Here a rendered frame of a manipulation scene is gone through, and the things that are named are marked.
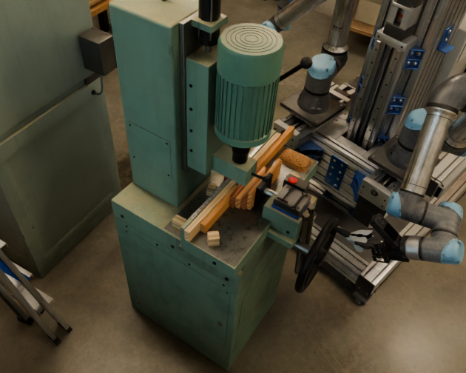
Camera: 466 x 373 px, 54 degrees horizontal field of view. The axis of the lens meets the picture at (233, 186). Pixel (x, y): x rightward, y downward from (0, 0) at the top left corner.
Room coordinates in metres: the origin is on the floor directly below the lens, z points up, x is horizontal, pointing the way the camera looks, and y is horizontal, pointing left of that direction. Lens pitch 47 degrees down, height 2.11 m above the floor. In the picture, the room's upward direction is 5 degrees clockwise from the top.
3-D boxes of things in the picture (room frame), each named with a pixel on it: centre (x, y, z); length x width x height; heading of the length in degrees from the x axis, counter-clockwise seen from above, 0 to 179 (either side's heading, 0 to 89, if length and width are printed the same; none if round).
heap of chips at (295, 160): (1.31, -0.23, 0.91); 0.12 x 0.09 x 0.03; 61
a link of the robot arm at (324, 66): (1.81, -0.35, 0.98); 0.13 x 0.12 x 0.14; 153
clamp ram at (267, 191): (1.08, -0.13, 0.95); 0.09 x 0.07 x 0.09; 151
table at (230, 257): (1.09, -0.13, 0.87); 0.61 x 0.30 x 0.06; 151
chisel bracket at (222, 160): (1.12, 0.00, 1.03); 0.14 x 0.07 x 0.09; 61
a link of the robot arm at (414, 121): (1.47, -0.72, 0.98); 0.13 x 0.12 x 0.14; 71
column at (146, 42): (1.25, 0.24, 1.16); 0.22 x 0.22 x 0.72; 61
